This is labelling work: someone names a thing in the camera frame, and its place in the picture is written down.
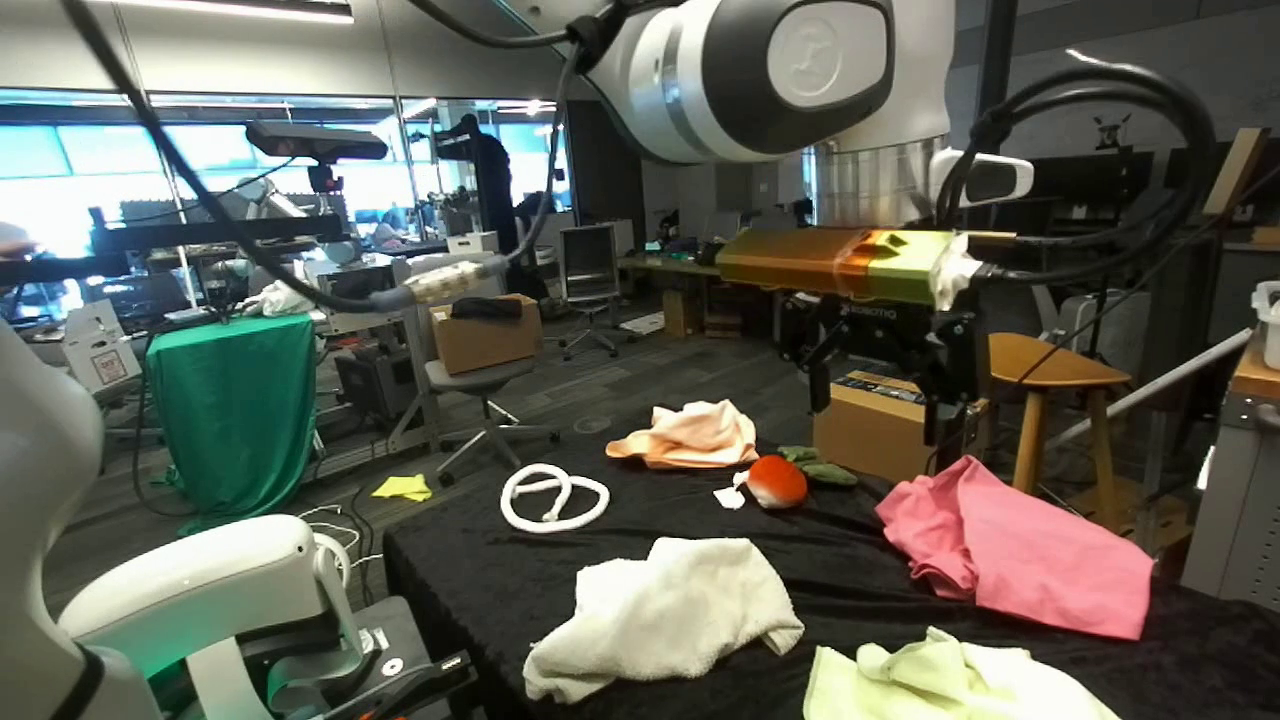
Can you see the window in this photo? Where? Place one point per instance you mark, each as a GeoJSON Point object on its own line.
{"type": "Point", "coordinates": [90, 170]}

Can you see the light yellow t-shirt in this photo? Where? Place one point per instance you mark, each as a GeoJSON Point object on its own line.
{"type": "Point", "coordinates": [930, 680]}

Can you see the green cloth covered table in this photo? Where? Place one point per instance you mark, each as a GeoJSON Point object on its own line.
{"type": "Point", "coordinates": [235, 410]}

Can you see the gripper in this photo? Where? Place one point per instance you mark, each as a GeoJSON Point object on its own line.
{"type": "Point", "coordinates": [890, 330]}

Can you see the white towel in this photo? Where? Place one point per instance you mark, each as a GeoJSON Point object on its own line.
{"type": "Point", "coordinates": [670, 610]}

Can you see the grey cabinet with wooden top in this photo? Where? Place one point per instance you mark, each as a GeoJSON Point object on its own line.
{"type": "Point", "coordinates": [1240, 480]}

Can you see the pink t-shirt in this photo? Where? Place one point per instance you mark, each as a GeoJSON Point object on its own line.
{"type": "Point", "coordinates": [1030, 545]}

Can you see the grey office chair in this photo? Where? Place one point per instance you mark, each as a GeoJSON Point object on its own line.
{"type": "Point", "coordinates": [485, 385]}

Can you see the cardboard box with black label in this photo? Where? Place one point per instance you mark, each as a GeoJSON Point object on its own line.
{"type": "Point", "coordinates": [865, 430]}

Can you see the red toy radish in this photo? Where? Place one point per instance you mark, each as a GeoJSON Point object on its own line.
{"type": "Point", "coordinates": [778, 482]}

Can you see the white cardboard box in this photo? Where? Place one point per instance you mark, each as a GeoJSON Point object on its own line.
{"type": "Point", "coordinates": [100, 355]}

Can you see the peach t-shirt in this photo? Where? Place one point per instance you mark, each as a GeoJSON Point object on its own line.
{"type": "Point", "coordinates": [695, 435]}

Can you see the yellow cloth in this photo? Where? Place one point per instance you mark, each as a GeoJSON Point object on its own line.
{"type": "Point", "coordinates": [403, 488]}

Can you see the person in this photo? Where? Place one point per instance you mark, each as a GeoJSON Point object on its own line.
{"type": "Point", "coordinates": [492, 190]}

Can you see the wooden stool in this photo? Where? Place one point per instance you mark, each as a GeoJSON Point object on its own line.
{"type": "Point", "coordinates": [1050, 365]}

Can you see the black mesh office chair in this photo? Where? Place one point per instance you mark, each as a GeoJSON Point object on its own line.
{"type": "Point", "coordinates": [590, 265]}

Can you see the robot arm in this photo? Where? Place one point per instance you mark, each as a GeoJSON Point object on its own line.
{"type": "Point", "coordinates": [760, 80]}

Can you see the black tablecloth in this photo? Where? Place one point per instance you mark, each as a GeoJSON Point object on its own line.
{"type": "Point", "coordinates": [640, 505]}

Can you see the camera on mount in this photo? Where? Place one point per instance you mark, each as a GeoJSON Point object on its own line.
{"type": "Point", "coordinates": [315, 142]}

